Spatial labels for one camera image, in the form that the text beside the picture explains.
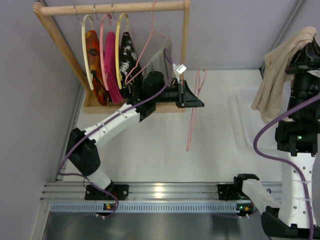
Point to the aluminium mounting rail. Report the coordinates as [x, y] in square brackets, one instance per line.
[145, 197]

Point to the orange camouflage trousers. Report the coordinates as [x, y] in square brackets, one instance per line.
[94, 63]

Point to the yellow plastic hanger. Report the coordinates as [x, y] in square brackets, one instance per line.
[117, 46]

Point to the beige trousers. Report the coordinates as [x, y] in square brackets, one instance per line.
[268, 99]

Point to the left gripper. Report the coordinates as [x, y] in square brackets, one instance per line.
[181, 94]

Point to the cream plastic hanger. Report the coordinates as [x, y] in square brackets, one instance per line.
[84, 48]

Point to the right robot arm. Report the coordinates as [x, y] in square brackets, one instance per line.
[296, 137]

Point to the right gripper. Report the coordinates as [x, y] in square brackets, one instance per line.
[302, 69]

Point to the magenta trousers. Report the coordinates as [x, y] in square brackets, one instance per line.
[110, 68]

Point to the white plastic basket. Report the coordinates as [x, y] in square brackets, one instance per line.
[251, 122]

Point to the black white patterned trousers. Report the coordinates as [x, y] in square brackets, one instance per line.
[127, 60]

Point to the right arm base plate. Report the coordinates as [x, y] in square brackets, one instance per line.
[230, 192]

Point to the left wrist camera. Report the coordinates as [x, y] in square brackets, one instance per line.
[178, 70]

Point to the grey trousers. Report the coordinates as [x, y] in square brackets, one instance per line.
[161, 61]

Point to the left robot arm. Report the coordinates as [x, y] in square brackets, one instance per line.
[83, 145]

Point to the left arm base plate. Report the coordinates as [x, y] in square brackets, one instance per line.
[120, 191]

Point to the wooden clothes rack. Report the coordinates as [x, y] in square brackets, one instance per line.
[45, 15]

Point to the pink plastic hanger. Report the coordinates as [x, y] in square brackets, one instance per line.
[101, 48]

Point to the pink wire hanger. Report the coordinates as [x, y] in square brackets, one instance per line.
[152, 33]
[197, 90]

